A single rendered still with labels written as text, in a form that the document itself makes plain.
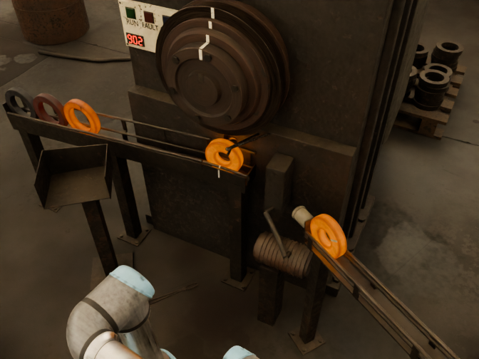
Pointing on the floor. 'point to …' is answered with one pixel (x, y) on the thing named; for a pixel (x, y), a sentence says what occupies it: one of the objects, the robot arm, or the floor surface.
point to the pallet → (432, 88)
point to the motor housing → (277, 272)
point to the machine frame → (289, 125)
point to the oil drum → (51, 20)
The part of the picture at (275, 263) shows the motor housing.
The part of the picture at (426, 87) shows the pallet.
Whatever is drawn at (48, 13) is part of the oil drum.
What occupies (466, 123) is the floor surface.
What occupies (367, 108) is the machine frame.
